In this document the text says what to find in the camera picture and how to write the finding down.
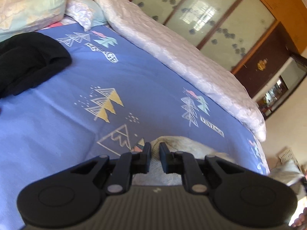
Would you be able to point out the grey knit pants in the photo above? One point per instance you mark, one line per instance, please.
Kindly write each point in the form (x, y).
(163, 164)

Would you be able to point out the black folded garment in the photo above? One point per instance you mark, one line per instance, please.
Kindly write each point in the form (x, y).
(28, 60)

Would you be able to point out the white pink quilted duvet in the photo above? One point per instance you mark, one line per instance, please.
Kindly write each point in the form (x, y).
(186, 60)

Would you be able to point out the small purple patterned pillow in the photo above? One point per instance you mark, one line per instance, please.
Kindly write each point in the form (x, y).
(86, 13)

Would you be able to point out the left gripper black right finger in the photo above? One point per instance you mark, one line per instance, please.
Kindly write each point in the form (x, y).
(240, 195)

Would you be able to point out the large floral pale pillow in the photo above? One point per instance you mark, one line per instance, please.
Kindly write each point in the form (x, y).
(21, 16)

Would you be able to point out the dark brown room door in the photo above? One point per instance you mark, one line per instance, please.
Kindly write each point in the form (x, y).
(264, 63)

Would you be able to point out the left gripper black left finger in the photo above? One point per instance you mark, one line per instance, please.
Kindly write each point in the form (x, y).
(75, 194)

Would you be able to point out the white perforated basket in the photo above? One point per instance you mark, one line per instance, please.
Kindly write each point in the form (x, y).
(287, 155)

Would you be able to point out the blue patterned bed sheet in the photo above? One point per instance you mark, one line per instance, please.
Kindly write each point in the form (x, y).
(111, 100)

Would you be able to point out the wooden wardrobe with glass doors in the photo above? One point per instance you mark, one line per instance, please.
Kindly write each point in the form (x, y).
(230, 32)

